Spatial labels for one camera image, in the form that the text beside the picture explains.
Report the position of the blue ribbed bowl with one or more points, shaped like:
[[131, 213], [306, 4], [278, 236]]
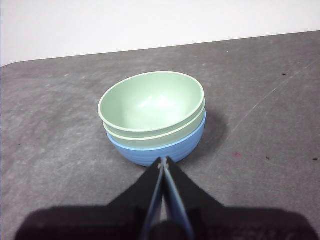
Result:
[[140, 155]]

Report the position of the pale green bowl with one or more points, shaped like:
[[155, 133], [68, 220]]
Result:
[[140, 141], [150, 100]]

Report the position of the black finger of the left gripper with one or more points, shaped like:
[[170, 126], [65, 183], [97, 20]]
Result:
[[212, 220], [120, 217]]

